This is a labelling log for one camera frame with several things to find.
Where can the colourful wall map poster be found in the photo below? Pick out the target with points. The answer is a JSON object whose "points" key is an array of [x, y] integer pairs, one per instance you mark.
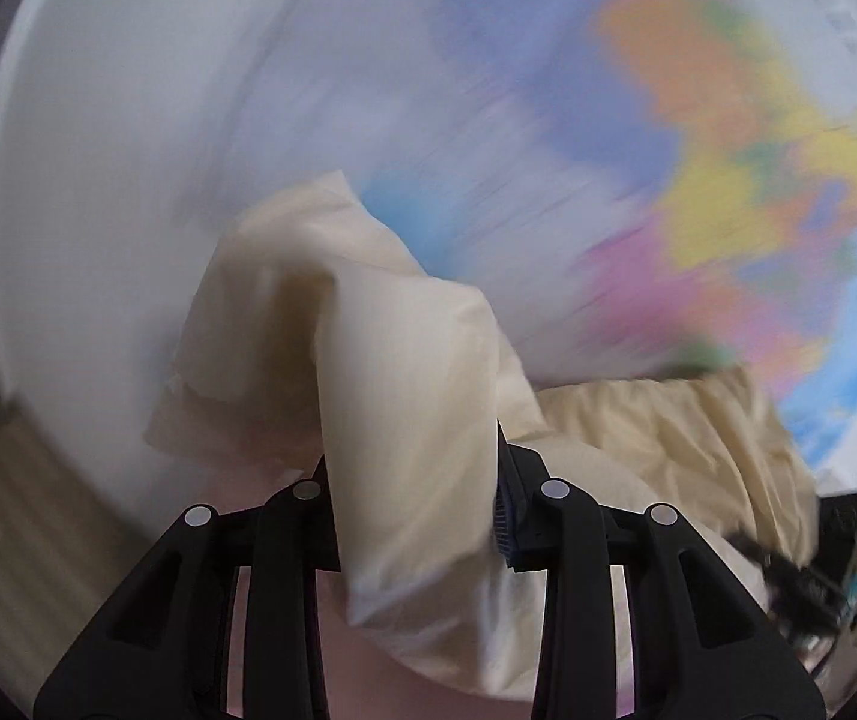
{"points": [[698, 165]]}

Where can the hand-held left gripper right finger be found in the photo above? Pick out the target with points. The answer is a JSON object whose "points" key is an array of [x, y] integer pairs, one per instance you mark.
{"points": [[503, 517]]}

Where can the cream large garment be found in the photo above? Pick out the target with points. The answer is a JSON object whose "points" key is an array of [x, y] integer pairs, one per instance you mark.
{"points": [[398, 390]]}

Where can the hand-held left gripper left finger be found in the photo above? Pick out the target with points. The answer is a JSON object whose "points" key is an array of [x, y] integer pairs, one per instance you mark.
{"points": [[301, 532]]}

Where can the pink flowered bed sheet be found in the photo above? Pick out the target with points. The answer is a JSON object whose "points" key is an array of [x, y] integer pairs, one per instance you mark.
{"points": [[398, 690]]}

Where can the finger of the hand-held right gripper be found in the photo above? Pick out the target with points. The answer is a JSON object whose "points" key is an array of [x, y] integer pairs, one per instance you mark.
{"points": [[796, 592]]}

